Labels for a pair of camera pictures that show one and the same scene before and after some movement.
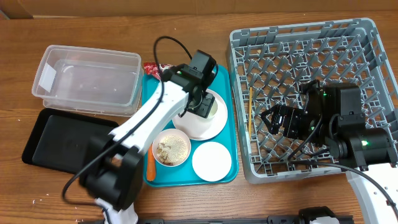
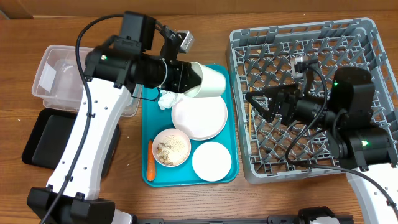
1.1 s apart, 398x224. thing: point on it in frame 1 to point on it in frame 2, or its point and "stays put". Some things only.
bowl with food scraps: (171, 147) stays put
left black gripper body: (202, 105) to (174, 76)
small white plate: (211, 161) stays put
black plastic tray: (60, 139) stays put
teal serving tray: (194, 150) stays put
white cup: (214, 110) to (213, 83)
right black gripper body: (299, 129) to (290, 101)
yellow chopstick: (250, 114) stays put
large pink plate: (196, 127) stays put
